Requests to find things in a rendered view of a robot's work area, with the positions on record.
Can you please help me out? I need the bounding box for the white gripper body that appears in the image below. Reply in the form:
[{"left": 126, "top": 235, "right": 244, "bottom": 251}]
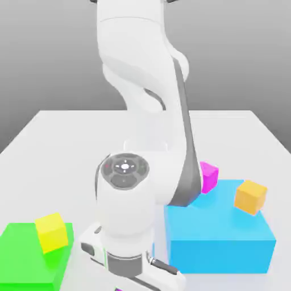
[{"left": 106, "top": 268, "right": 188, "bottom": 291}]

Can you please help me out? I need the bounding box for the small magenta cube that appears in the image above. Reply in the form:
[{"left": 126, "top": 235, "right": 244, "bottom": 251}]
[{"left": 199, "top": 161, "right": 219, "bottom": 195}]

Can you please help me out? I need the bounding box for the small orange cube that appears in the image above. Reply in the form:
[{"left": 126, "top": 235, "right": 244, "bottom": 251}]
[{"left": 234, "top": 180, "right": 268, "bottom": 216}]

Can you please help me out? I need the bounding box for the small yellow cube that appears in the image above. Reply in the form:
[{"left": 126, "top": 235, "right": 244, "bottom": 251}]
[{"left": 34, "top": 212, "right": 69, "bottom": 255}]

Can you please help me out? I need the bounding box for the large blue box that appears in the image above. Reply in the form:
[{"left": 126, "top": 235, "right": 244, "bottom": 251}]
[{"left": 152, "top": 178, "right": 277, "bottom": 275}]

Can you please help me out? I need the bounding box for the large green box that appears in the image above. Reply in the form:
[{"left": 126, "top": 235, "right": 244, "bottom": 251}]
[{"left": 0, "top": 222, "right": 75, "bottom": 291}]

